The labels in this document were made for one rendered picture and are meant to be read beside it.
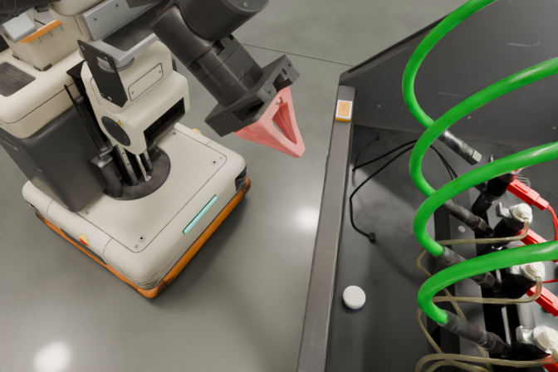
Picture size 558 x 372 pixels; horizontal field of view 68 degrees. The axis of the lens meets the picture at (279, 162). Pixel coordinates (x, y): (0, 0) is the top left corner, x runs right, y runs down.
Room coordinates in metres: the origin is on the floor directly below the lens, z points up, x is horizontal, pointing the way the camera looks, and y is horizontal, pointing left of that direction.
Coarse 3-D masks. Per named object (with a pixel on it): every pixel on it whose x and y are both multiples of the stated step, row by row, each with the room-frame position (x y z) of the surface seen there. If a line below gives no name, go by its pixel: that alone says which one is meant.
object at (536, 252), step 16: (480, 256) 0.16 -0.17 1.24; (496, 256) 0.15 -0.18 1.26; (512, 256) 0.15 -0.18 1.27; (528, 256) 0.14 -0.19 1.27; (544, 256) 0.14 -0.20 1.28; (448, 272) 0.16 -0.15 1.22; (464, 272) 0.15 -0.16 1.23; (480, 272) 0.15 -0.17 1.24; (432, 288) 0.15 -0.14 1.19; (432, 304) 0.15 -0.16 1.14; (448, 320) 0.15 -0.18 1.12; (464, 320) 0.15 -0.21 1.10; (464, 336) 0.14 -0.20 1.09; (480, 336) 0.14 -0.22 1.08; (496, 336) 0.14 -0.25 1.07; (496, 352) 0.13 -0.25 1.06
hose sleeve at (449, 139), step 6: (444, 132) 0.38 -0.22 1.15; (450, 132) 0.39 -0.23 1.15; (438, 138) 0.38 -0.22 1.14; (444, 138) 0.38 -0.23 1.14; (450, 138) 0.38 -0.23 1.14; (456, 138) 0.38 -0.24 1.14; (450, 144) 0.38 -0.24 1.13; (456, 144) 0.38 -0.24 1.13; (462, 144) 0.38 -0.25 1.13; (456, 150) 0.38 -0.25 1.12; (462, 150) 0.38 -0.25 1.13; (468, 150) 0.38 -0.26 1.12; (462, 156) 0.37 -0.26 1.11; (468, 156) 0.37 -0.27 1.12
